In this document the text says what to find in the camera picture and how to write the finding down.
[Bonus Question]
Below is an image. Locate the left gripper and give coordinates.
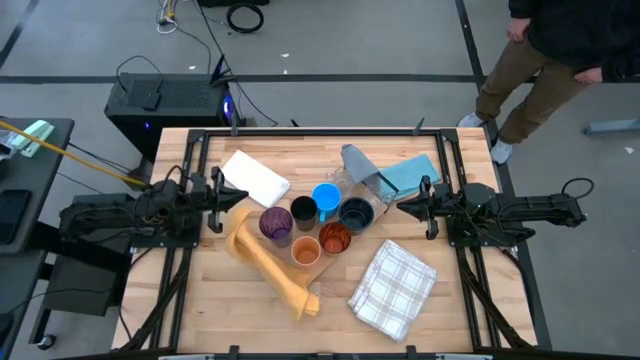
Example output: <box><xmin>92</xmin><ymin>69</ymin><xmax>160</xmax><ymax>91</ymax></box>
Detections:
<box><xmin>187</xmin><ymin>166</ymin><xmax>250</xmax><ymax>235</ymax></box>

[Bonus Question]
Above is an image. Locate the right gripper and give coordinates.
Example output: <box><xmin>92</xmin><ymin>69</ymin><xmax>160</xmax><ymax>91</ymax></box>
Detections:
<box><xmin>396</xmin><ymin>174</ymin><xmax>464</xmax><ymax>241</ymax></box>

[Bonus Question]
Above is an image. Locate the translucent purple cup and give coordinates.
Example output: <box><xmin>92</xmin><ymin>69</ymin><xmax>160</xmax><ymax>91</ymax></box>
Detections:
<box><xmin>257</xmin><ymin>205</ymin><xmax>295</xmax><ymax>249</ymax></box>

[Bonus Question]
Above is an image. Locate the large dark mug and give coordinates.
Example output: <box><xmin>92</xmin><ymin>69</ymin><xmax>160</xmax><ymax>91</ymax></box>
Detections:
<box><xmin>338</xmin><ymin>195</ymin><xmax>376</xmax><ymax>237</ymax></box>

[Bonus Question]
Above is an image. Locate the tall black cup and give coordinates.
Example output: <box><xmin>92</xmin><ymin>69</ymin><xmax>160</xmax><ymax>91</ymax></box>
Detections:
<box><xmin>289</xmin><ymin>194</ymin><xmax>320</xmax><ymax>233</ymax></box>

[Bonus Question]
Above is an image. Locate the translucent orange ribbed cup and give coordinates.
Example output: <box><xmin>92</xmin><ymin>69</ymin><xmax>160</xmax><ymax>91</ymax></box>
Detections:
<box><xmin>318</xmin><ymin>221</ymin><xmax>353</xmax><ymax>257</ymax></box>

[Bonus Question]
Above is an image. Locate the peach plastic cup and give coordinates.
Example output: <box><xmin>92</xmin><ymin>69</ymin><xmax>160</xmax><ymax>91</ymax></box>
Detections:
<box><xmin>290</xmin><ymin>235</ymin><xmax>323</xmax><ymax>268</ymax></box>

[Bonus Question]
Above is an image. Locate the white folded cloth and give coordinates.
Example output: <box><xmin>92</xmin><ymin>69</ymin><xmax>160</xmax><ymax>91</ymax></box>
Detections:
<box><xmin>219</xmin><ymin>149</ymin><xmax>292</xmax><ymax>209</ymax></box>

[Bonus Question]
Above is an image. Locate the light blue cloth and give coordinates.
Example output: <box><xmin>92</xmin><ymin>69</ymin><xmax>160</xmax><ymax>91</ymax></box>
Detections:
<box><xmin>372</xmin><ymin>152</ymin><xmax>442</xmax><ymax>203</ymax></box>

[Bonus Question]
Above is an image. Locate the grey cloth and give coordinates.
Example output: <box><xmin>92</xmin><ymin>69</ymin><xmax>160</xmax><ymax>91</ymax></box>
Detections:
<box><xmin>340</xmin><ymin>143</ymin><xmax>382</xmax><ymax>186</ymax></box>

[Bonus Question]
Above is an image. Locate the white checked waffle cloth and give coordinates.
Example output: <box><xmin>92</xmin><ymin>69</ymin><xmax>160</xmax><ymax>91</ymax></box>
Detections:
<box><xmin>347</xmin><ymin>238</ymin><xmax>439</xmax><ymax>344</ymax></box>

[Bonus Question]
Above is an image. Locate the blue mug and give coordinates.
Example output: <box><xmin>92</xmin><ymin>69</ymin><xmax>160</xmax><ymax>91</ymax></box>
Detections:
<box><xmin>311</xmin><ymin>182</ymin><xmax>344</xmax><ymax>225</ymax></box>

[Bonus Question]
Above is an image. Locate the yellow waffle cloth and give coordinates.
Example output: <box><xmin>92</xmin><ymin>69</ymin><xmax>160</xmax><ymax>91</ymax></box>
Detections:
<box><xmin>222</xmin><ymin>206</ymin><xmax>322</xmax><ymax>323</ymax></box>

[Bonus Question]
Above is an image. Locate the black computer tower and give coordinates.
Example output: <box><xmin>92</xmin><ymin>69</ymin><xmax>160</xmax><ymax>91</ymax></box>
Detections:
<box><xmin>103</xmin><ymin>53</ymin><xmax>237</xmax><ymax>165</ymax></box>

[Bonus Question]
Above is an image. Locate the black side desk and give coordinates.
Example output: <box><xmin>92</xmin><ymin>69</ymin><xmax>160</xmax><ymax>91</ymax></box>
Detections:
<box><xmin>0</xmin><ymin>116</ymin><xmax>132</xmax><ymax>360</ymax></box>

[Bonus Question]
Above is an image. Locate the mint green stapler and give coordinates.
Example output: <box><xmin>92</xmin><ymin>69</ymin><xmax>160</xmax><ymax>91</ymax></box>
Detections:
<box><xmin>9</xmin><ymin>119</ymin><xmax>56</xmax><ymax>159</ymax></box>

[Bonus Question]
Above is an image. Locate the grey metal bar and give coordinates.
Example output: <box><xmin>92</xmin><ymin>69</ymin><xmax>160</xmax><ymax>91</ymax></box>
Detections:
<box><xmin>582</xmin><ymin>117</ymin><xmax>640</xmax><ymax>137</ymax></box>

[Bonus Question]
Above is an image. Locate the black smartphone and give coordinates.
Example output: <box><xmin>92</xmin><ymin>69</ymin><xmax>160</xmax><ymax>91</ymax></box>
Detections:
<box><xmin>0</xmin><ymin>188</ymin><xmax>33</xmax><ymax>247</ymax></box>

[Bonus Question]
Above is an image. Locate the person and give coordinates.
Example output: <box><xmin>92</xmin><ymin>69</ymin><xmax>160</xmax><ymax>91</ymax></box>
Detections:
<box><xmin>457</xmin><ymin>0</ymin><xmax>640</xmax><ymax>166</ymax></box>

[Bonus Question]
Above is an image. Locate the black table frame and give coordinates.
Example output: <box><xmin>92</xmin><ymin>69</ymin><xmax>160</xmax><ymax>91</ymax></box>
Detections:
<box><xmin>112</xmin><ymin>117</ymin><xmax>551</xmax><ymax>360</ymax></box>

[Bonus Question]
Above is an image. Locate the thick yellow cable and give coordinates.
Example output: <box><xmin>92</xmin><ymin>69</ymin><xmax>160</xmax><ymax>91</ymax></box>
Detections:
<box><xmin>0</xmin><ymin>119</ymin><xmax>149</xmax><ymax>190</ymax></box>

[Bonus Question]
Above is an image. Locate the black coiled cable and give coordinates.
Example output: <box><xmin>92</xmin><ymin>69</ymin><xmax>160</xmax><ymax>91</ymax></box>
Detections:
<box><xmin>225</xmin><ymin>2</ymin><xmax>265</xmax><ymax>34</ymax></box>

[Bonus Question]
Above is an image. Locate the white floor cable bundle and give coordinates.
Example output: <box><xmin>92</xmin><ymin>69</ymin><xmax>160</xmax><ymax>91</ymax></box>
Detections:
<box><xmin>155</xmin><ymin>0</ymin><xmax>182</xmax><ymax>35</ymax></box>

